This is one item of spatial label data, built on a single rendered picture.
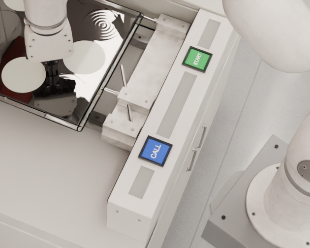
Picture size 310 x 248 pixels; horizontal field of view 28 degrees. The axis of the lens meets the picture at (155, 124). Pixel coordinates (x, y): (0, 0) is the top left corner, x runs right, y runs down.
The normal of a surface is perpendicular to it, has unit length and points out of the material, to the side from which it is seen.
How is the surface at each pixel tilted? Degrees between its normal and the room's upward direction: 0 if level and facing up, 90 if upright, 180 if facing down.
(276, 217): 92
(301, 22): 36
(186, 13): 90
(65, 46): 89
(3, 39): 0
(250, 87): 0
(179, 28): 0
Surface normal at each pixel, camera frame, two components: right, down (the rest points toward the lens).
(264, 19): -0.11, 0.47
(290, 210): -0.59, 0.69
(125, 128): 0.09, -0.51
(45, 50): 0.25, 0.84
